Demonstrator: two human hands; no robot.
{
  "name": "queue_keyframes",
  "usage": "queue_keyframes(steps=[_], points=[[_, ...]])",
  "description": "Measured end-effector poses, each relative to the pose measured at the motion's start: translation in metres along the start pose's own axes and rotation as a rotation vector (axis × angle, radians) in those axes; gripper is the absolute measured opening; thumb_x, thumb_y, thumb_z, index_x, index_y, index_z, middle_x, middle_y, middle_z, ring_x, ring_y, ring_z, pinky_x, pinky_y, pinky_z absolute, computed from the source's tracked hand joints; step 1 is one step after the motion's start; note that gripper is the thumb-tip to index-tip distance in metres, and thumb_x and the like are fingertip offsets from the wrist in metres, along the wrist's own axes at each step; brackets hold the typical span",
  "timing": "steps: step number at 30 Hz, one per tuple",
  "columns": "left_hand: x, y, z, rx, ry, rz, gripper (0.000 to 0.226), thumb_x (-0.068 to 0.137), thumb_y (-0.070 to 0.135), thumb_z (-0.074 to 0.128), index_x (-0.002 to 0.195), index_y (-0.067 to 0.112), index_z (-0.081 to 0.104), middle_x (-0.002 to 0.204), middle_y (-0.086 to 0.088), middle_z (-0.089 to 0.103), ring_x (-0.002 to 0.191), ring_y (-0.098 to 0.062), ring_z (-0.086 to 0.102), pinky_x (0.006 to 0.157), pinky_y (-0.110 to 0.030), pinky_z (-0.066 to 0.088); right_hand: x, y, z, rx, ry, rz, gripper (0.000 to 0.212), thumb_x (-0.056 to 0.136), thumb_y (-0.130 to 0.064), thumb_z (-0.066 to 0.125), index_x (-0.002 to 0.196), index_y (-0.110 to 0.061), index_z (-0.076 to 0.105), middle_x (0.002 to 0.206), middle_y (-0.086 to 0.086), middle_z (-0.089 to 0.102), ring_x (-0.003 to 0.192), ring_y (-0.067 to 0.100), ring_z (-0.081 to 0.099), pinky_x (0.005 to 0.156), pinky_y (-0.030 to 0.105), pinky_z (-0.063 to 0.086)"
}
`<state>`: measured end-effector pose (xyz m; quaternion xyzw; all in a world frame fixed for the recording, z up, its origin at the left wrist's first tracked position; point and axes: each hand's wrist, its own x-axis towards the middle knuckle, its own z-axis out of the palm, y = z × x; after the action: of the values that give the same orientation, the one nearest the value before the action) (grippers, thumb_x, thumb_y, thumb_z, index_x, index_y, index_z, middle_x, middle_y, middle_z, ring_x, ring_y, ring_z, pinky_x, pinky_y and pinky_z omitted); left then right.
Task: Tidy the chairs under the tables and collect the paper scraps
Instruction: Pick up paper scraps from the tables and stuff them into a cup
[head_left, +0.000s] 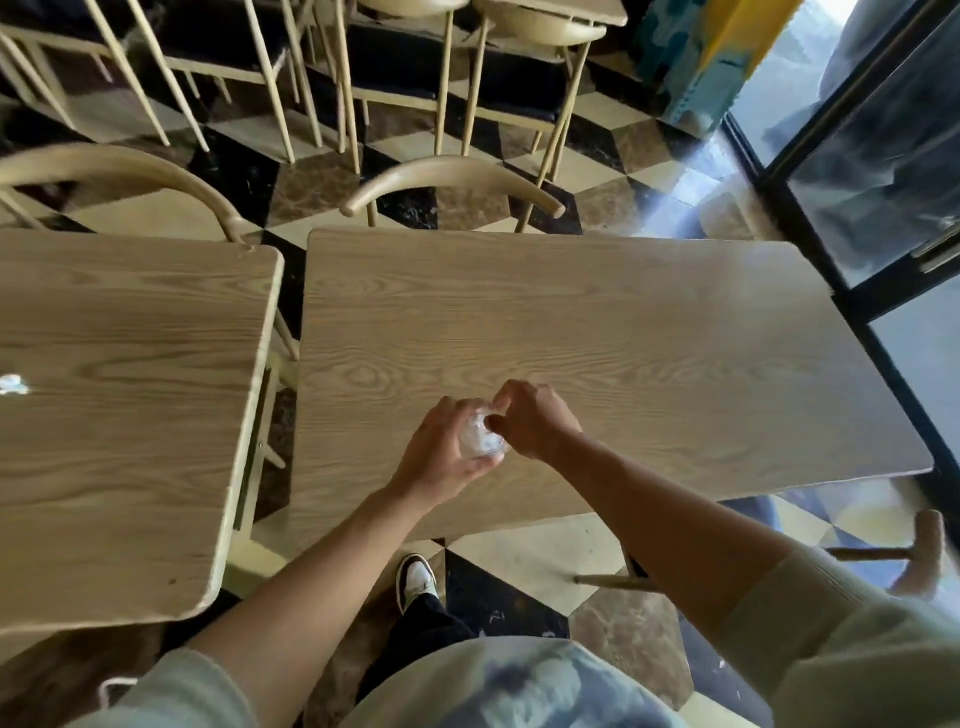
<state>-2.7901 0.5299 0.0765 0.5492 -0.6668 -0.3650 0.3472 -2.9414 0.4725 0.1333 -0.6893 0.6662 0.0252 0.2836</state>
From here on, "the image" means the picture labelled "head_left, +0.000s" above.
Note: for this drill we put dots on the person's left hand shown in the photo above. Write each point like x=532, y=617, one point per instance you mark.
x=431, y=465

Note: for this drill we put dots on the person's right hand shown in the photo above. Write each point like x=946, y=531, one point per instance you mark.
x=544, y=424

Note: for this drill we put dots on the person's left thumb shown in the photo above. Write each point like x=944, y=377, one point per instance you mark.
x=486, y=463

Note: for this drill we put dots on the person's right thumb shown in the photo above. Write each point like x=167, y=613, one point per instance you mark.
x=501, y=431

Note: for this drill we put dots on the white tissue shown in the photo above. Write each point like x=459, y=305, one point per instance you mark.
x=480, y=439

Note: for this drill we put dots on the person's right forearm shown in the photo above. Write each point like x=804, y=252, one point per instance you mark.
x=660, y=517

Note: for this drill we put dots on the person's left forearm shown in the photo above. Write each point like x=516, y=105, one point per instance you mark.
x=315, y=592

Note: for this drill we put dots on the person's white black shoe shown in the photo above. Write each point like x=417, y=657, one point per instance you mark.
x=415, y=579

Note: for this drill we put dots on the person's black trouser leg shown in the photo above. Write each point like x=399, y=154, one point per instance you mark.
x=412, y=637

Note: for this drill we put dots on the wooden chair curved backrest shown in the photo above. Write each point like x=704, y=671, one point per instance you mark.
x=450, y=172
x=926, y=555
x=150, y=166

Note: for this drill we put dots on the wooden chair black seat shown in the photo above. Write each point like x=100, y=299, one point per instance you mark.
x=525, y=82
x=112, y=67
x=225, y=34
x=390, y=56

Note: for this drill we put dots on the black framed glass door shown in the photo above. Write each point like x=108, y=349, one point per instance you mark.
x=802, y=217

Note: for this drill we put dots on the blue yellow painted panel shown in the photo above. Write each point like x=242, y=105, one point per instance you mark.
x=705, y=67

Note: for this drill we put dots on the person's light sweatshirt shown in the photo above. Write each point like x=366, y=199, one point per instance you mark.
x=862, y=645

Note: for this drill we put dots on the small crumpled white scrap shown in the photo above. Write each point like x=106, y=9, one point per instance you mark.
x=11, y=385

